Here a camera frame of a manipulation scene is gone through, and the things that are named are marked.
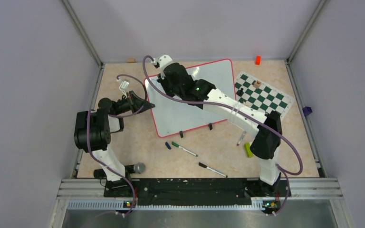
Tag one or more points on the purple toy block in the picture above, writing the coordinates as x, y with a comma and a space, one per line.
307, 110

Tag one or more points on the green white toy brick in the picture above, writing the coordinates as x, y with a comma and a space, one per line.
248, 152

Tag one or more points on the pink purple marker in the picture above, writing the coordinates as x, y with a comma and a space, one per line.
241, 138

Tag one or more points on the white board with pink frame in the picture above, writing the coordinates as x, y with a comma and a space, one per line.
172, 117

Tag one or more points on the orange toy block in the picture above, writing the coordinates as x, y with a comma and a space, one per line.
258, 60

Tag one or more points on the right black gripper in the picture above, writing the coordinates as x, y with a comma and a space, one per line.
163, 80

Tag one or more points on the black capped marker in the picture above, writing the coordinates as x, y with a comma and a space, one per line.
212, 169

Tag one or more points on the black grey microphone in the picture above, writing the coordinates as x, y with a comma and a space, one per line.
136, 168

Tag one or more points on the green white chessboard mat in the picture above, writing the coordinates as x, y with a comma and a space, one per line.
266, 98

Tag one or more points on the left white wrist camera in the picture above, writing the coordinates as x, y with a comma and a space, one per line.
124, 85

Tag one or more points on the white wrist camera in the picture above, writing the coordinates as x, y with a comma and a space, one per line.
162, 61
124, 85

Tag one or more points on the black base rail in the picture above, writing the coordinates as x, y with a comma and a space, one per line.
197, 191

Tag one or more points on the cream chess piece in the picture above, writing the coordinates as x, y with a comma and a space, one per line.
248, 102

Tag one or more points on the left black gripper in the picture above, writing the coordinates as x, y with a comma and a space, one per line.
133, 100

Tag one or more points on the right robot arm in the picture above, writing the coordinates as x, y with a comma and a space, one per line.
265, 128

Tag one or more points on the wooden cube chess piece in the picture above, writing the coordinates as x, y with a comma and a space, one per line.
257, 84

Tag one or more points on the blue marker cap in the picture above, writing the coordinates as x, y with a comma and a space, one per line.
167, 145

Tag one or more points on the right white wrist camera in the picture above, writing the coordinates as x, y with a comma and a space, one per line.
162, 61

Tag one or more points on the black chess pawn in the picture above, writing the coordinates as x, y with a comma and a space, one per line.
240, 92

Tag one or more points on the small cork piece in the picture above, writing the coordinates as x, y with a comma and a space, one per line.
130, 60

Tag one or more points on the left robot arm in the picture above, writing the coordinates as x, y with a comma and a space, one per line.
93, 132

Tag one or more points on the green capped marker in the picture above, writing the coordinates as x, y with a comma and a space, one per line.
184, 149

